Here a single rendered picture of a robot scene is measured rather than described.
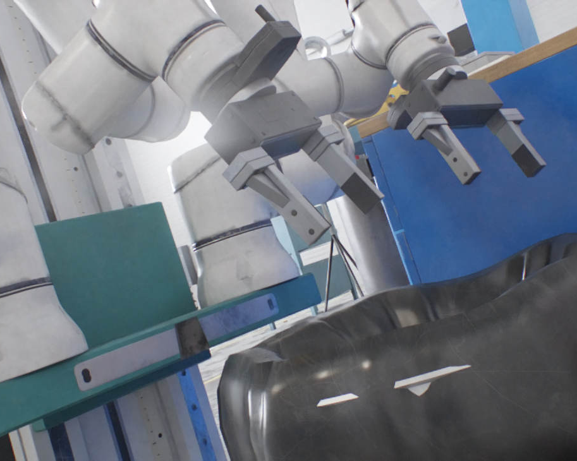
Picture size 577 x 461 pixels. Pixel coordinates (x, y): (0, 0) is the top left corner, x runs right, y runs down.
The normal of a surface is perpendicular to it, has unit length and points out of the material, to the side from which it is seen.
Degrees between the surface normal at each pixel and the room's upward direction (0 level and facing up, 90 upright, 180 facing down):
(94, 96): 128
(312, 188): 134
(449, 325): 55
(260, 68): 155
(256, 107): 67
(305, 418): 79
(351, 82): 108
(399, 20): 71
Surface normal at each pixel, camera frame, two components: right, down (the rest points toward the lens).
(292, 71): 0.20, -0.55
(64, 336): 0.75, -0.52
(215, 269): -0.58, -0.25
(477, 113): 0.45, 0.78
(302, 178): 0.47, 0.13
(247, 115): 0.58, -0.65
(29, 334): 0.41, -0.57
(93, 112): 0.35, 0.59
